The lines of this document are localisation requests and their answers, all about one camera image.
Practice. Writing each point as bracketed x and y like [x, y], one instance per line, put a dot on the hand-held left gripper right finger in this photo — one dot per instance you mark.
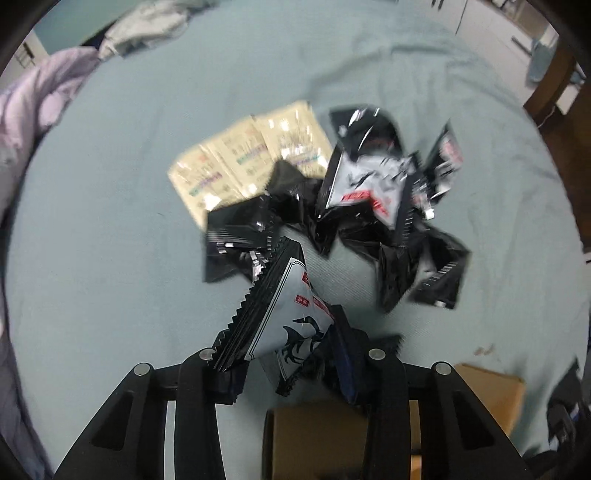
[348, 378]

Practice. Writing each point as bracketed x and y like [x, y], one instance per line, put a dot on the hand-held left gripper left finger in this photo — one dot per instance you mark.
[226, 385]

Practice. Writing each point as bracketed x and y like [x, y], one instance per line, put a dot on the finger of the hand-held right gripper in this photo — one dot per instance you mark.
[561, 415]

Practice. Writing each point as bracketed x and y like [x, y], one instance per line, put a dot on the brown cardboard box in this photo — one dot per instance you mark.
[318, 438]

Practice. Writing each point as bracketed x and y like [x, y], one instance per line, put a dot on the white-fronted snack packet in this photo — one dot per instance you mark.
[295, 318]

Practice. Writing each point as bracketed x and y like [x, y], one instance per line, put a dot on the pile of black packets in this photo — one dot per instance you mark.
[360, 189]

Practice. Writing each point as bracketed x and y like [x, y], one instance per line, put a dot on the beige sachet strip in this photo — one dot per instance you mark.
[240, 157]

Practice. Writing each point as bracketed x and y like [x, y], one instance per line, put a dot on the brown wooden furniture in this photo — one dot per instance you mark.
[549, 87]

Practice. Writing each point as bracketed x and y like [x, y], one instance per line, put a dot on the purple quilt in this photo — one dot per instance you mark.
[41, 101]

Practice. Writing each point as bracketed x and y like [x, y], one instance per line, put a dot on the light blue cloth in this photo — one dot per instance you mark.
[538, 62]

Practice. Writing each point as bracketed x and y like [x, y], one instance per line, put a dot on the grey garment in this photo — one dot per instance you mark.
[143, 27]

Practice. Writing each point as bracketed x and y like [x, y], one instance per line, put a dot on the dark cloth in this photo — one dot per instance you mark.
[94, 40]

